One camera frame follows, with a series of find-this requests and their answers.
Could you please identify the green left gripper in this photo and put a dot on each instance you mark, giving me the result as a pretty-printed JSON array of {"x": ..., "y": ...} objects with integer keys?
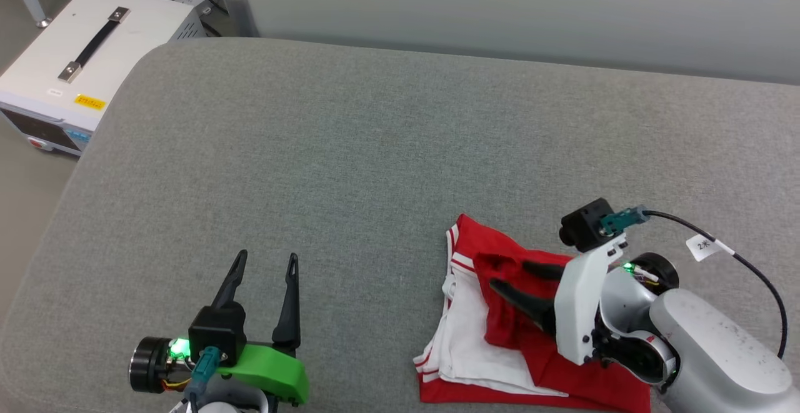
[{"x": 275, "y": 372}]

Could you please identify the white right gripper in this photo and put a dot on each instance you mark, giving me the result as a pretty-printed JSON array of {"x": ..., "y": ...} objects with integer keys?
[{"x": 578, "y": 300}]

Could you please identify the red and white garment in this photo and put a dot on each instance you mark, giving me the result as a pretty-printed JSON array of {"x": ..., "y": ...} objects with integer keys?
[{"x": 494, "y": 244}]

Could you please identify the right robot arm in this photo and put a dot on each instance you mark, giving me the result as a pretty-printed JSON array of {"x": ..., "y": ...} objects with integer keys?
[{"x": 706, "y": 344}]

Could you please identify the white power supply box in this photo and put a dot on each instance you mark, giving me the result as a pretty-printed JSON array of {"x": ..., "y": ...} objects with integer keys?
[{"x": 144, "y": 32}]

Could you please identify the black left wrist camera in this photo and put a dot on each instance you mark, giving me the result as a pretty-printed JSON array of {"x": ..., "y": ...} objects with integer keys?
[{"x": 219, "y": 328}]

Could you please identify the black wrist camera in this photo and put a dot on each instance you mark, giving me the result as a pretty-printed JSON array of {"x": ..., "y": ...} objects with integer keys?
[
  {"x": 584, "y": 225},
  {"x": 219, "y": 328}
]

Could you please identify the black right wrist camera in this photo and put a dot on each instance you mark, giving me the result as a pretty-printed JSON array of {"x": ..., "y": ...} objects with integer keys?
[{"x": 584, "y": 225}]

